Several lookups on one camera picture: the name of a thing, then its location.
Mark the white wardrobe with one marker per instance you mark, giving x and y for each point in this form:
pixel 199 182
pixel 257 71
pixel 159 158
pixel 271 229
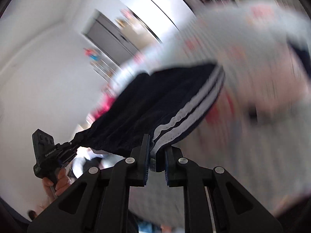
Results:
pixel 150 2

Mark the navy striped pants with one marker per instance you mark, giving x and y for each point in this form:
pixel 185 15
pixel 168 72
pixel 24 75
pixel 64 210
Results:
pixel 150 106

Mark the white wall rack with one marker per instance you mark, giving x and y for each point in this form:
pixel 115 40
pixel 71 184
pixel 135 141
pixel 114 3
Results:
pixel 102 70

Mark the person's left hand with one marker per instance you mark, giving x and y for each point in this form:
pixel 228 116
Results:
pixel 62 182

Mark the grey wardrobe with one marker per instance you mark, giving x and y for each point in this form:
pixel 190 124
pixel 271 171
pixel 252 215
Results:
pixel 109 34

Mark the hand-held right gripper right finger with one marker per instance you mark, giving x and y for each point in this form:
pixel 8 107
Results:
pixel 168 167

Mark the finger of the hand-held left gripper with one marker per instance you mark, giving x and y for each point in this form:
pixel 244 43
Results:
pixel 68 157
pixel 66 146

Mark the red blue wall doll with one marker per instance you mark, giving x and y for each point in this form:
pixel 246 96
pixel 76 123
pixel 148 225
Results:
pixel 91 53

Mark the pink garment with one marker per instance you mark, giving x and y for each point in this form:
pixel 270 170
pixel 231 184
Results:
pixel 104 105

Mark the printed checkered blanket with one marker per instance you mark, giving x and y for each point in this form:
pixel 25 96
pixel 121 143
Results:
pixel 243 41

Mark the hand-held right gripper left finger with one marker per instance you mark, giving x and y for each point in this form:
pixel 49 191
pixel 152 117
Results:
pixel 145 155

